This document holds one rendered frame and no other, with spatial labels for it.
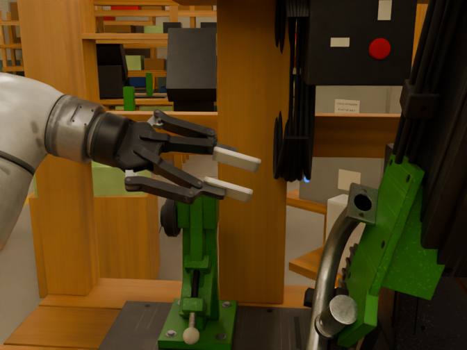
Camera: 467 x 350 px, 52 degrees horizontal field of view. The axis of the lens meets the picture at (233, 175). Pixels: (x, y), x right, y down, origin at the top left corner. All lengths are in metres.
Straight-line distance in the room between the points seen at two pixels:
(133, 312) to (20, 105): 0.49
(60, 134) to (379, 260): 0.45
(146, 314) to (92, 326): 0.11
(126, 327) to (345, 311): 0.47
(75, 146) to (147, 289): 0.53
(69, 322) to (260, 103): 0.58
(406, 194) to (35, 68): 0.74
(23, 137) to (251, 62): 0.44
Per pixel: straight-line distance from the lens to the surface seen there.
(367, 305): 0.64
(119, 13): 7.62
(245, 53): 0.93
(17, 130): 0.70
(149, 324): 0.97
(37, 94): 0.71
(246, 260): 1.02
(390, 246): 0.62
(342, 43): 0.83
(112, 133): 0.68
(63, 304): 1.12
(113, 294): 1.14
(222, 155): 0.69
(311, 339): 0.74
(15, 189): 0.69
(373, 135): 1.06
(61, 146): 0.70
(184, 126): 0.71
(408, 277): 0.66
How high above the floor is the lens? 1.40
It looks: 14 degrees down
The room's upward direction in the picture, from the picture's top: straight up
